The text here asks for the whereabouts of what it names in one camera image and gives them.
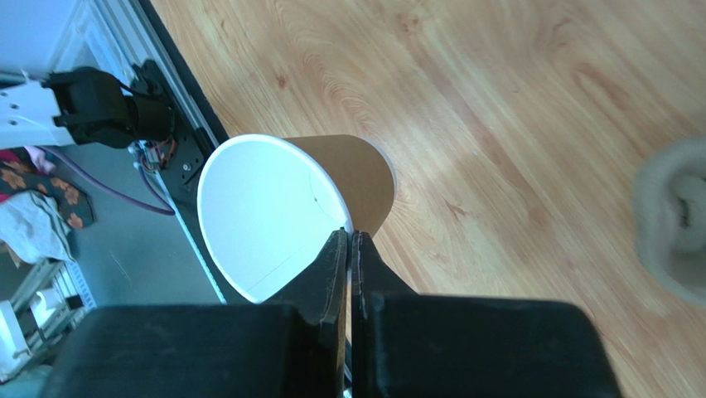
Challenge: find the brown paper cup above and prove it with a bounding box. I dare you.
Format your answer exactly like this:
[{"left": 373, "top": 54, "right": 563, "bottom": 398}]
[{"left": 196, "top": 134, "right": 398, "bottom": 303}]

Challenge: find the white plastic basket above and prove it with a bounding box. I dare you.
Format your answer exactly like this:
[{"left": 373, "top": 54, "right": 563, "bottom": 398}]
[{"left": 1, "top": 242, "right": 94, "bottom": 384}]

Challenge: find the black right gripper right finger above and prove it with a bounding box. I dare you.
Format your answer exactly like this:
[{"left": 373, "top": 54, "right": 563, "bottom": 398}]
[{"left": 351, "top": 232, "right": 622, "bottom": 397}]

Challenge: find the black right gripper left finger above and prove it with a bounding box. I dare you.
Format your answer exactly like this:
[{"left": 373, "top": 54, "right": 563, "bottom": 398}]
[{"left": 41, "top": 230, "right": 348, "bottom": 397}]

